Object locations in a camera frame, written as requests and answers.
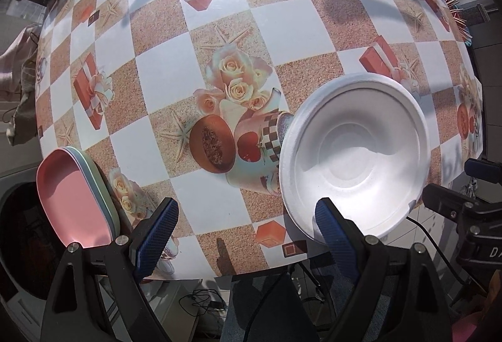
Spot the green square plate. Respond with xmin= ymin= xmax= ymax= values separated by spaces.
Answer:
xmin=72 ymin=147 xmax=120 ymax=238

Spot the pink square plate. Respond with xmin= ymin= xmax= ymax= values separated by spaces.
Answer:
xmin=36 ymin=147 xmax=112 ymax=248

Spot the white foam bowl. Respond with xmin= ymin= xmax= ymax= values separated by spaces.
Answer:
xmin=278 ymin=72 xmax=430 ymax=243

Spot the white washing machine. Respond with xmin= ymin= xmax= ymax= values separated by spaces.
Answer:
xmin=1 ymin=165 xmax=65 ymax=341

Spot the wooden chopsticks bundle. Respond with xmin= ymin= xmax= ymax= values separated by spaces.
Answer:
xmin=445 ymin=0 xmax=472 ymax=47

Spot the cream knitted towel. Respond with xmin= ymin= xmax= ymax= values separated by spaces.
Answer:
xmin=6 ymin=59 xmax=37 ymax=146

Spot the patterned vinyl tablecloth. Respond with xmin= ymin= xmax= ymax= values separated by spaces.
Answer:
xmin=36 ymin=0 xmax=483 ymax=279

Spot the pink towel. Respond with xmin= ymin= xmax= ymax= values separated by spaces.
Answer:
xmin=0 ymin=24 xmax=41 ymax=96

